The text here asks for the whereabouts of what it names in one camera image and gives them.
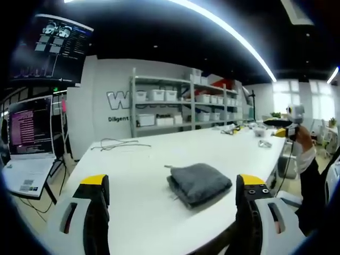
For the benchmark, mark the potted green plant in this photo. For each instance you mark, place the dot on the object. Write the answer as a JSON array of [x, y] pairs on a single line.
[[332, 122]]

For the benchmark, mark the row of white storage boxes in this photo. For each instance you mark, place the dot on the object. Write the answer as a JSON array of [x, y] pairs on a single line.
[[207, 99]]

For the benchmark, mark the black laptop stand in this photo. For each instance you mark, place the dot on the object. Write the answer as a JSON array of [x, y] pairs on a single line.
[[54, 183]]

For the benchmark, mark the black tripod stand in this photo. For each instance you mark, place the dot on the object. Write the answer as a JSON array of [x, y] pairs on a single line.
[[253, 106]]

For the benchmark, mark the long ceiling light strip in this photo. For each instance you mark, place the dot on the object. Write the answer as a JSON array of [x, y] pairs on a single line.
[[239, 37]]

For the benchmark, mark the yellow and black tool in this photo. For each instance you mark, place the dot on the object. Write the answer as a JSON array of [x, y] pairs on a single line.
[[231, 130]]

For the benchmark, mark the grey metal shelf unit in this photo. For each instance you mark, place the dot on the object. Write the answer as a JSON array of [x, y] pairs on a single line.
[[186, 106]]

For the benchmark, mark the clear plastic container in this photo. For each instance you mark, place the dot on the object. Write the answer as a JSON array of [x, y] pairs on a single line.
[[259, 131]]

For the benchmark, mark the clear safety glasses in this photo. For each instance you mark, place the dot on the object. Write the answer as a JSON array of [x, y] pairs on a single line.
[[264, 143]]

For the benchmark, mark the pink sticky note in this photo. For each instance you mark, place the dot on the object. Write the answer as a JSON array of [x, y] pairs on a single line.
[[64, 105]]

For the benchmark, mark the small green plant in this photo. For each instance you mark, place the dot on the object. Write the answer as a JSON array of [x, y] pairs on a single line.
[[275, 115]]

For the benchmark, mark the wall-mounted monitor screen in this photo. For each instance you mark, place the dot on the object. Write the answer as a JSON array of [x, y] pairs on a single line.
[[53, 50]]

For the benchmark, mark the white chair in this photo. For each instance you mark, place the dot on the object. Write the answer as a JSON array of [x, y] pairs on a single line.
[[333, 178]]

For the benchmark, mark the grey towel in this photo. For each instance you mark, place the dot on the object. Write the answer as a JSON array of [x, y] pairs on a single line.
[[199, 183]]

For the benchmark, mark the person's right hand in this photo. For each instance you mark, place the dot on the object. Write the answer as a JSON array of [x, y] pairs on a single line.
[[304, 138]]

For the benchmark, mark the white open laptop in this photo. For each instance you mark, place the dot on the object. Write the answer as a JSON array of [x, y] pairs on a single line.
[[29, 148]]

